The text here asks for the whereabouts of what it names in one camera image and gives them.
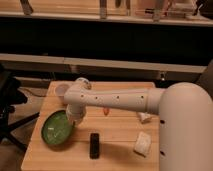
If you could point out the black remote control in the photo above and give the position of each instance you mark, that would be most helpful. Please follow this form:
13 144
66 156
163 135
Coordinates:
94 152

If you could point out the black office chair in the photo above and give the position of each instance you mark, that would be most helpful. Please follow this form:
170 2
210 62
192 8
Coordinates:
9 97

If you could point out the translucent plastic cup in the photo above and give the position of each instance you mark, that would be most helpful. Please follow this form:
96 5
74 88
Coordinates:
61 89

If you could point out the white tube with label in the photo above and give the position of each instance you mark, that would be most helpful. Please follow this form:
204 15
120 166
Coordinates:
144 117

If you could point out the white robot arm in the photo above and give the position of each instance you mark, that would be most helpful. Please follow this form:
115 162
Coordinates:
185 111

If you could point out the green ceramic bowl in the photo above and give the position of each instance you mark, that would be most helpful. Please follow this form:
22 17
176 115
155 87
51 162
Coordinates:
56 129

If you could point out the orange carrot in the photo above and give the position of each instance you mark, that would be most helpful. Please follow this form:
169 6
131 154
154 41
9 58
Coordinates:
106 111

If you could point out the white folded cloth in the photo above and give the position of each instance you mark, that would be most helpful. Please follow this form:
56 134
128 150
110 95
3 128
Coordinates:
143 144

